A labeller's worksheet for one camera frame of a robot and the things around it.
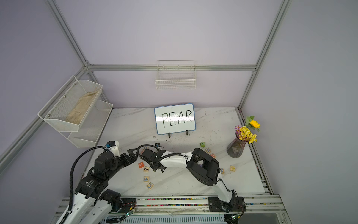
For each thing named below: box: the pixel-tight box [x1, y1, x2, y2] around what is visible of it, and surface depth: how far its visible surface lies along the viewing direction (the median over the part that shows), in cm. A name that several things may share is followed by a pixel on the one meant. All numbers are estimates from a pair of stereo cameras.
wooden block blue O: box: [146, 182, 154, 190], surface depth 81 cm
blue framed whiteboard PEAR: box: [154, 103, 197, 138], surface depth 103 cm
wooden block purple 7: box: [143, 166, 151, 173], surface depth 88 cm
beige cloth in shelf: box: [65, 90, 99, 125], surface depth 81 cm
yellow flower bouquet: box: [234, 115, 261, 144], surface depth 78 cm
